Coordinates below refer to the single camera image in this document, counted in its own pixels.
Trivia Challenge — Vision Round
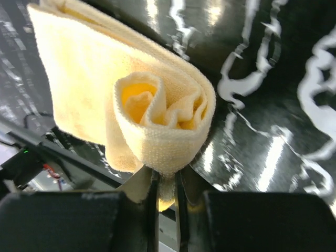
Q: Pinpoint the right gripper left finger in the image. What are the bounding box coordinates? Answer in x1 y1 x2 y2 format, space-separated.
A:
1 167 159 251

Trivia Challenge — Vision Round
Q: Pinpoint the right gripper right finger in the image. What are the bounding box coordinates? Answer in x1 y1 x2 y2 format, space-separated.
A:
175 167 335 251

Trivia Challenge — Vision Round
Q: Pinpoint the yellow cream towel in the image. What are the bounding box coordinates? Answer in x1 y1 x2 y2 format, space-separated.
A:
27 1 216 211

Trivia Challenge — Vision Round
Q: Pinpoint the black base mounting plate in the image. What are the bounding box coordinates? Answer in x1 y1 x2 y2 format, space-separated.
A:
1 116 123 188

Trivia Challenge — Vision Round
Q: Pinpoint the right small controller board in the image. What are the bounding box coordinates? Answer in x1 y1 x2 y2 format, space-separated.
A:
0 146 66 195

